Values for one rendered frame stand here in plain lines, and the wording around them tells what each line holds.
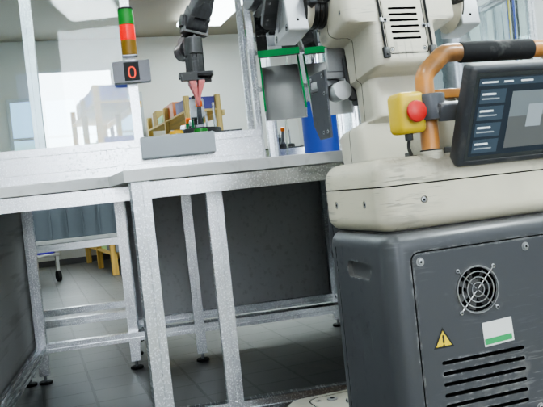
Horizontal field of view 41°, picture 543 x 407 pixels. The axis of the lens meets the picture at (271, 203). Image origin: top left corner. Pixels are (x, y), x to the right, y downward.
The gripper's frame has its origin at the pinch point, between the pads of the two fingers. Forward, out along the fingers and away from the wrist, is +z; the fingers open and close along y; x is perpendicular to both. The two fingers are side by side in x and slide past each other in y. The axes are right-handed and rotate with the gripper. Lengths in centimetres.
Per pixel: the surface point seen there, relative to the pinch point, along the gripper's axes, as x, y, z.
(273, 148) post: -118, -44, 10
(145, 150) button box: 14.1, 17.2, 13.8
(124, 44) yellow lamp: -20.8, 20.2, -23.3
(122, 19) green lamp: -20.8, 20.2, -31.1
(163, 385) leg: 45, 19, 72
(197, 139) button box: 14.1, 2.5, 11.8
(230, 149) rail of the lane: 7.1, -7.6, 15.2
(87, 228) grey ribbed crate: -195, 51, 42
